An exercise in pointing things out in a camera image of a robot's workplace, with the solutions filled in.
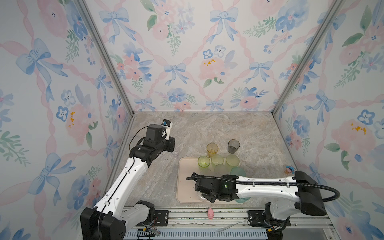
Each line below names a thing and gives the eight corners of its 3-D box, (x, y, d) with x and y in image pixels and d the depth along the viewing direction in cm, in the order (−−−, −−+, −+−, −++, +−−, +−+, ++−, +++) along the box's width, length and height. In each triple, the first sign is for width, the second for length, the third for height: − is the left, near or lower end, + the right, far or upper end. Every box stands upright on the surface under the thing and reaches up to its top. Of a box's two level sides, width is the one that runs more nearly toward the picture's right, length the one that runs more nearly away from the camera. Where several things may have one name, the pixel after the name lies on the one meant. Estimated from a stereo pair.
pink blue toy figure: (284, 175, 90) (290, 171, 85) (282, 170, 92) (288, 165, 87) (289, 175, 90) (295, 171, 85) (287, 170, 92) (293, 165, 87)
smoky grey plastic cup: (227, 153, 100) (229, 147, 94) (226, 145, 104) (228, 139, 98) (238, 153, 100) (240, 147, 94) (236, 145, 104) (239, 139, 98)
